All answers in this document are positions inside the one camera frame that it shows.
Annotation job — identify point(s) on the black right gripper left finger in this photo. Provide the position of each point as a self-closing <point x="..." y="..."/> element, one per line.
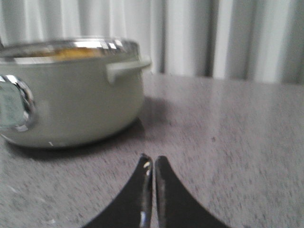
<point x="132" y="207"/>

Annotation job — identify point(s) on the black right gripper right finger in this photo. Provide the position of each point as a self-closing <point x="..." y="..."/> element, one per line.
<point x="176" y="207"/>

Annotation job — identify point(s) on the yellow corn cob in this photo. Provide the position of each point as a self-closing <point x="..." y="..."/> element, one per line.
<point x="76" y="53"/>

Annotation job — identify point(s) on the pale green electric cooking pot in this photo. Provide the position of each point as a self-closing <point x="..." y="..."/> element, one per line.
<point x="50" y="103"/>

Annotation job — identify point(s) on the white pleated curtain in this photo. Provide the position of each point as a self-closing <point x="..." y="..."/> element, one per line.
<point x="259" y="40"/>

